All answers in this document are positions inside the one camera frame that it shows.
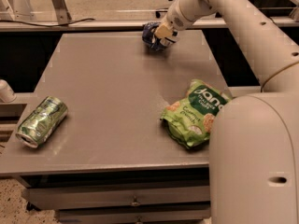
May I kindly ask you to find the metal frame rail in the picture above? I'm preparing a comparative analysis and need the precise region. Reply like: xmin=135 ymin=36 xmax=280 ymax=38
xmin=0 ymin=17 xmax=299 ymax=32

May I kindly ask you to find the blue chip bag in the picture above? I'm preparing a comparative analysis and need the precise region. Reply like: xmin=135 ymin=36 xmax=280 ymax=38
xmin=142 ymin=21 xmax=178 ymax=51

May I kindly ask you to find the green dang chip bag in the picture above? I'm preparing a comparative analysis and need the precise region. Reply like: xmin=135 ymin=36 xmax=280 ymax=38
xmin=161 ymin=79 xmax=230 ymax=149

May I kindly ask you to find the black cable on rail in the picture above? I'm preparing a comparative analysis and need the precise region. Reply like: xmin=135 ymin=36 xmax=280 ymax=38
xmin=0 ymin=17 xmax=96 ymax=28

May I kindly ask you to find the grey drawer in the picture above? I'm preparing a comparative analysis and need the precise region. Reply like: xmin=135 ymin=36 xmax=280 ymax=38
xmin=57 ymin=203 xmax=210 ymax=224
xmin=21 ymin=180 xmax=210 ymax=210

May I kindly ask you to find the green soda can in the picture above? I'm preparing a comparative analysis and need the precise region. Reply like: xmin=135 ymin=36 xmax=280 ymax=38
xmin=16 ymin=96 xmax=68 ymax=148

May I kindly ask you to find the white bottle at left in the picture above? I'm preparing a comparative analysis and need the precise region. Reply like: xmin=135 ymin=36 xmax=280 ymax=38
xmin=0 ymin=79 xmax=16 ymax=103

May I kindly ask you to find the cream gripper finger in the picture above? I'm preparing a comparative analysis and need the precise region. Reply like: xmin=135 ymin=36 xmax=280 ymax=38
xmin=154 ymin=22 xmax=173 ymax=38

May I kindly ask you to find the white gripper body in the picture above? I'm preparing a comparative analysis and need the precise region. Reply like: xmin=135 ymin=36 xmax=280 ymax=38
xmin=165 ymin=0 xmax=193 ymax=31

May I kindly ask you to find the grey lower drawer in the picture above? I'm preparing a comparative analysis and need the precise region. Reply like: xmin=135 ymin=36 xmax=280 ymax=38
xmin=57 ymin=203 xmax=210 ymax=224

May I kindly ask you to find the grey side shelf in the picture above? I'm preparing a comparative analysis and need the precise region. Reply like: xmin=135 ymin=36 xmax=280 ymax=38
xmin=0 ymin=92 xmax=38 ymax=118

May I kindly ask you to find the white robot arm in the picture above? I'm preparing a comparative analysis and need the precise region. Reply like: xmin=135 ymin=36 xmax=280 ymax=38
xmin=157 ymin=0 xmax=299 ymax=224

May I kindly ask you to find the grey upper drawer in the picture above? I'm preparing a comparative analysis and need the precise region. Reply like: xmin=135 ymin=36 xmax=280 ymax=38
xmin=21 ymin=180 xmax=210 ymax=210

